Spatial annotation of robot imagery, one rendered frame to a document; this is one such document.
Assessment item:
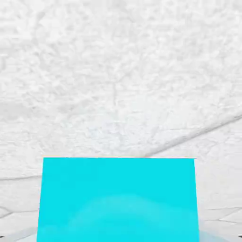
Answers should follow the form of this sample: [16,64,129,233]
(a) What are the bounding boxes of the large cyan box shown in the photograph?
[36,156,200,242]

